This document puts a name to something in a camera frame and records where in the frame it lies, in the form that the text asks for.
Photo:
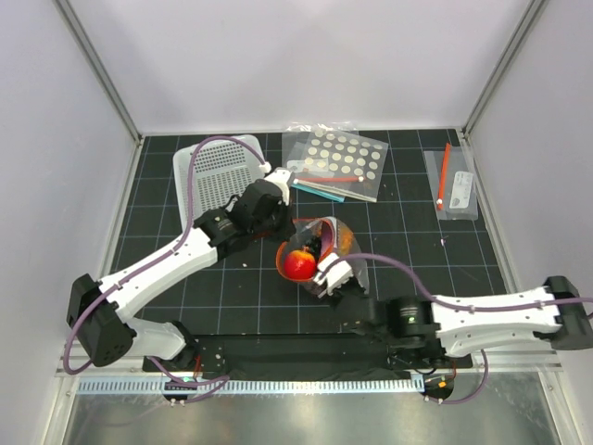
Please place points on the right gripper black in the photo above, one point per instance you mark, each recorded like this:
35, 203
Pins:
338, 290

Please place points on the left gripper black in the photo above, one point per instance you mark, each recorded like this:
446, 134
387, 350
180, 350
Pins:
287, 228

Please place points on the white perforated plastic basket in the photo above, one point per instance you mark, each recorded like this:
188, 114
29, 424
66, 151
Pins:
221, 169

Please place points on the dark black grape bunch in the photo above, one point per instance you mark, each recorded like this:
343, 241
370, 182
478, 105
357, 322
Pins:
313, 246

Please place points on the red yellow apple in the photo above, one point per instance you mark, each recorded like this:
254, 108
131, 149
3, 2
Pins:
299, 265

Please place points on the orange zipper clear bag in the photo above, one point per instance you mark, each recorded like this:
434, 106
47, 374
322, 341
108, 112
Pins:
307, 228

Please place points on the purple eggplant toy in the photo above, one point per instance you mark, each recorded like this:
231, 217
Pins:
326, 234

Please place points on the orange toy pineapple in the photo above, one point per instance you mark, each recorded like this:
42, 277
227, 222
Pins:
344, 239

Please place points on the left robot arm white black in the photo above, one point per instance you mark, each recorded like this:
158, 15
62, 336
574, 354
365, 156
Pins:
101, 314

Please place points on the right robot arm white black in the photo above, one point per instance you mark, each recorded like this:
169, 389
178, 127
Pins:
427, 332

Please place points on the blue zipper clear bag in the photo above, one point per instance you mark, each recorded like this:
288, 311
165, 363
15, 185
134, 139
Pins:
317, 192

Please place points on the polka dot zip bag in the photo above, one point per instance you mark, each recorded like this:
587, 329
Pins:
335, 158

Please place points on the right orange zipper bag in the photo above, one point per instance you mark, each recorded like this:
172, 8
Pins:
452, 180

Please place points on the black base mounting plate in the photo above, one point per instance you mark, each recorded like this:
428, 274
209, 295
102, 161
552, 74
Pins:
307, 358

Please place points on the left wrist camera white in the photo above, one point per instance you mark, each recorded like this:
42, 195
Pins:
283, 179

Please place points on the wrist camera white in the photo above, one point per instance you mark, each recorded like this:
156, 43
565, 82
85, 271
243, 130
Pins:
332, 272
283, 179

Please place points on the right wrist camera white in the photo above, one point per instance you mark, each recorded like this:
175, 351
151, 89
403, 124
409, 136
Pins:
332, 272

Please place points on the left aluminium frame post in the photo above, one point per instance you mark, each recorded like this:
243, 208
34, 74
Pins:
83, 41

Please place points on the aluminium frame post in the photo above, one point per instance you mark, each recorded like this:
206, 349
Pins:
83, 41
519, 36

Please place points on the perforated metal cable rail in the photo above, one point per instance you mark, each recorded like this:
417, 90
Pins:
160, 384

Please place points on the right aluminium frame post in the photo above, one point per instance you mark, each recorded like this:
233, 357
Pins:
519, 36

